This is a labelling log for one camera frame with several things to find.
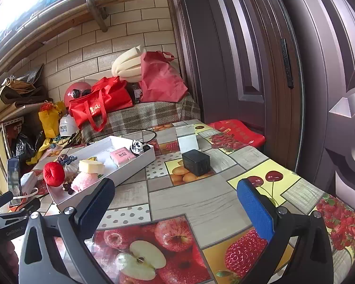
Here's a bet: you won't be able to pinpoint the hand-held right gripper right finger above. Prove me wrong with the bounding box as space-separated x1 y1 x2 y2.
237 178 335 284

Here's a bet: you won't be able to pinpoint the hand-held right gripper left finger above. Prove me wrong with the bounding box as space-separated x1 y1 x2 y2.
18 178 116 284

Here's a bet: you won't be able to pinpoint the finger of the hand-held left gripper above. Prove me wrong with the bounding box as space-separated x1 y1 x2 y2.
0 198 41 223
0 191 14 213

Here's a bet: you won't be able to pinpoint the pink fluffy puff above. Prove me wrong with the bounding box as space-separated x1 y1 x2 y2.
71 172 102 192

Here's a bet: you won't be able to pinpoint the brown knotted rope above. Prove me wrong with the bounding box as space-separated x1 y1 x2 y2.
62 177 76 194

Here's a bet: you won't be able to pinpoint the cream foam sponge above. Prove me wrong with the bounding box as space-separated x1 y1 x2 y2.
78 160 105 174

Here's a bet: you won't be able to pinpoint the pale dotted cloth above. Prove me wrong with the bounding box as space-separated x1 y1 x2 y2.
62 164 80 181

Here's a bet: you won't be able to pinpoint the red plush apple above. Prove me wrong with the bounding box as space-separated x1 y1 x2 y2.
43 162 65 187

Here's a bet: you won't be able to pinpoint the pink tissue pack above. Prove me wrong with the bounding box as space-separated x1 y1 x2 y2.
109 147 136 167

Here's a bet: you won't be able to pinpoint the purple knotted rope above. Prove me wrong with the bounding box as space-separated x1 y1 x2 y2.
58 155 77 166

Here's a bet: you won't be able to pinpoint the white cardboard box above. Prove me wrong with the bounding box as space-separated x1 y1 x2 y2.
46 135 156 213

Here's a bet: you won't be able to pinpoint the black white patterned cloth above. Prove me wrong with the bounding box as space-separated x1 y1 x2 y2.
129 140 150 156

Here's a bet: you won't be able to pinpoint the smartphone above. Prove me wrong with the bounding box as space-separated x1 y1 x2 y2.
7 157 22 206

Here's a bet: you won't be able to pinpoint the white charger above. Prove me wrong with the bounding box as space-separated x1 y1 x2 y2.
20 171 40 197

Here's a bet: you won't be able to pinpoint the fruit print tablecloth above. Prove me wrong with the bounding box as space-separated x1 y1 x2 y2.
27 120 355 284

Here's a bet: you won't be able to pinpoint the black plastic bag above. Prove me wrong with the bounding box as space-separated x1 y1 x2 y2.
16 132 45 162

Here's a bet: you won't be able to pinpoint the black power adapter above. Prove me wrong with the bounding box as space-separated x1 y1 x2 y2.
182 150 211 176

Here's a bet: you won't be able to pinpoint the white helmet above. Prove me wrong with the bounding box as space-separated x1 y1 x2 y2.
58 114 80 138

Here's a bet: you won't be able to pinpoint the white folded card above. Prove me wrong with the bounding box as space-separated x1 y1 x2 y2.
175 124 200 153

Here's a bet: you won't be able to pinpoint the yellow bag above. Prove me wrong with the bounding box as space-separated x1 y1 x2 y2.
38 101 67 139

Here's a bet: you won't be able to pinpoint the bright red shopping bag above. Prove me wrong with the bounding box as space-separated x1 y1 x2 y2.
69 76 133 132

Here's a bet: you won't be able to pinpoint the plaid bench cover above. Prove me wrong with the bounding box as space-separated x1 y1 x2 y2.
80 93 202 142

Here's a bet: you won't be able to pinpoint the brown handbags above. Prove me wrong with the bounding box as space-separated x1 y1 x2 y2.
0 63 54 116

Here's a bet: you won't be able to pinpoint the red helmet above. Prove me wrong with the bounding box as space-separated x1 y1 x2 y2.
64 80 92 108

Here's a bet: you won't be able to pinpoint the pale red fabric bag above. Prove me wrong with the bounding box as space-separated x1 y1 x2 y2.
139 51 189 103

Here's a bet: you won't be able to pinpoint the cream foam roll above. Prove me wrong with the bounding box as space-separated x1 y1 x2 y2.
111 45 147 83

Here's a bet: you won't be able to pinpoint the brown panelled door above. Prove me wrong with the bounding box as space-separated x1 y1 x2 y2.
166 0 302 172
272 0 355 202

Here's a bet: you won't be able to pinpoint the black cable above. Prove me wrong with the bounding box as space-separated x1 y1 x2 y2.
87 129 157 146

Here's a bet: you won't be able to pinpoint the black door handle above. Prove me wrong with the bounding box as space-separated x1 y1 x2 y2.
280 38 294 89

